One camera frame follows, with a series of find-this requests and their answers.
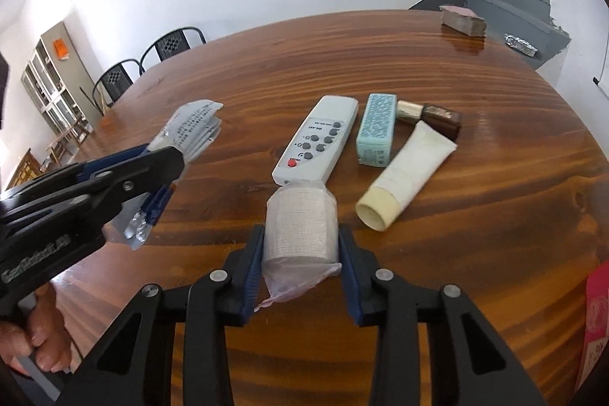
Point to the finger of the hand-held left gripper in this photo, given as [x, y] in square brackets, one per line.
[157, 166]
[112, 158]

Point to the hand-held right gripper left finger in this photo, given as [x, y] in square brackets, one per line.
[252, 273]

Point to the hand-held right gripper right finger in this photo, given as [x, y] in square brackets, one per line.
[349, 282]

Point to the clear packet of wipes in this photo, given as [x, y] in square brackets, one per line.
[195, 125]

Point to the white gauze roll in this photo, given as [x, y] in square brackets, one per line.
[299, 225]

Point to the pink tin box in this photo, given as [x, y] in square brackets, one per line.
[594, 320]

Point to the person's left hand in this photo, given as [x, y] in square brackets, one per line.
[43, 339]

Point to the wooden stool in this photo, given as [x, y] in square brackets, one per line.
[66, 139]

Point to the low wooden cabinet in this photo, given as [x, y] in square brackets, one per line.
[24, 170]

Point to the grey glass door cabinet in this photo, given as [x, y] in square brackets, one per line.
[52, 92]

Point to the orange paper sign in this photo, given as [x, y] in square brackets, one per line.
[62, 49]

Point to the cream squeeze tube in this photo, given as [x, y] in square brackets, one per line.
[409, 173]

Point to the white remote control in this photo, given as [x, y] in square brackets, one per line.
[319, 135]

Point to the mint green patterned box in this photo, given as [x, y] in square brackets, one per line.
[378, 125]

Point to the brown bottle with gold cap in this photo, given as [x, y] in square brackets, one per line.
[440, 118]

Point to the stack of playing cards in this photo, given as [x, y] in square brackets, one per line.
[464, 20]

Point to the crumpled silver foil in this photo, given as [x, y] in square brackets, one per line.
[521, 44]

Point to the grey staircase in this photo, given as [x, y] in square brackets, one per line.
[504, 6]

